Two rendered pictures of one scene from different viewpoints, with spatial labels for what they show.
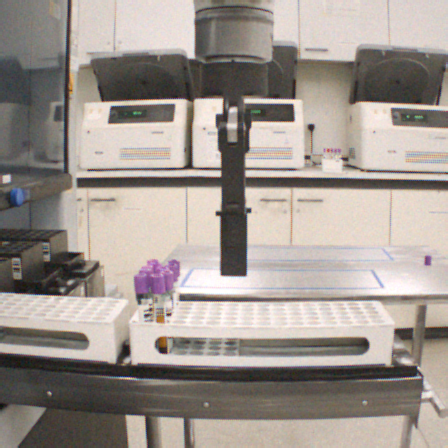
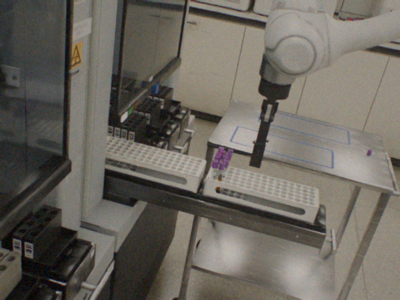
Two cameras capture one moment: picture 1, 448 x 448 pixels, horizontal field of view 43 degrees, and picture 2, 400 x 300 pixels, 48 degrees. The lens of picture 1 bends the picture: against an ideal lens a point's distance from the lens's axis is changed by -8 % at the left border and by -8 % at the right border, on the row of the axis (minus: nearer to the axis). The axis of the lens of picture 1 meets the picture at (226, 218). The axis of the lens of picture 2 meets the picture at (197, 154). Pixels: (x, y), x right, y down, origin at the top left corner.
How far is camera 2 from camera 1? 0.56 m
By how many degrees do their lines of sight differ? 21
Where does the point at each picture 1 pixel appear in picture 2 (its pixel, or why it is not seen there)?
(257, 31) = not seen: hidden behind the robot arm
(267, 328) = (262, 194)
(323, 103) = not seen: outside the picture
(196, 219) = (247, 48)
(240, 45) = (280, 80)
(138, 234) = (207, 50)
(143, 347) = (209, 189)
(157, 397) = (210, 211)
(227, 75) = (270, 90)
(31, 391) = (155, 198)
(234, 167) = (264, 130)
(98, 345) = (190, 184)
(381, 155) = not seen: hidden behind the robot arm
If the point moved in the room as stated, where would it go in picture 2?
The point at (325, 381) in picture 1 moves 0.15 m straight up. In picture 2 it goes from (282, 222) to (297, 172)
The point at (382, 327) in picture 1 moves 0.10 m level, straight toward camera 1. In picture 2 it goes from (312, 207) to (302, 227)
